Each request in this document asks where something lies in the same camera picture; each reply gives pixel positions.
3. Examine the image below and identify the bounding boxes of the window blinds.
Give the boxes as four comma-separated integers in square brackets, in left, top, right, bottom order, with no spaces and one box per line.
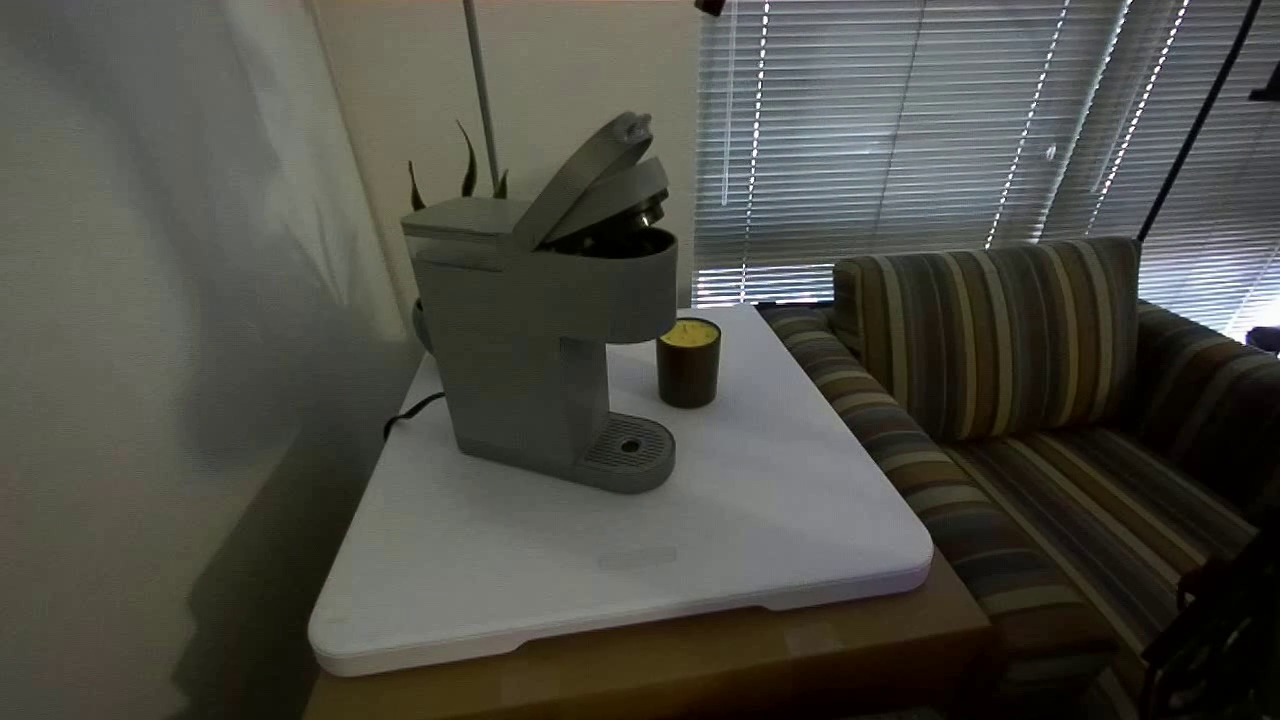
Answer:
[692,0,1280,336]

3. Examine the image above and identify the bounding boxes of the thin metal pole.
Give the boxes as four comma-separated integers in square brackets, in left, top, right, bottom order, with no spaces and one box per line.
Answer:
[460,0,503,198]

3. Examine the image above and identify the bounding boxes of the black diagonal pole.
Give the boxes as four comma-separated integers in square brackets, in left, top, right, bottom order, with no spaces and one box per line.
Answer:
[1136,0,1266,245]

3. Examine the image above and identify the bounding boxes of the black power cable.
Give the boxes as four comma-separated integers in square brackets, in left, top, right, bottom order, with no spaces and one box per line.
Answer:
[382,388,456,435]

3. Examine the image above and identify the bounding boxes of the white board table cover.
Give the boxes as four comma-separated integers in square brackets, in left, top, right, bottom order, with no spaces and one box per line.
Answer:
[308,309,934,678]

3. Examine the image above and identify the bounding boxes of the dark candle jar yellow wax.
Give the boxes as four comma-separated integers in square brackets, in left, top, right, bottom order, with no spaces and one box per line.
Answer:
[656,316,721,409]

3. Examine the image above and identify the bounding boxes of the striped sofa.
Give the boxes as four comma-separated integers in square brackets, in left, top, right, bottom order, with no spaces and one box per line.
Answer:
[764,236,1280,715]

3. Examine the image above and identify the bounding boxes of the grey coffee maker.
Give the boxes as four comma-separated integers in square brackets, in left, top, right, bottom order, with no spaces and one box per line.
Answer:
[401,113,682,492]

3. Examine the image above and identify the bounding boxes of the wooden side table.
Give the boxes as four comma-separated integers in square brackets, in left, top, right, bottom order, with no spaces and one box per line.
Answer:
[304,562,993,720]

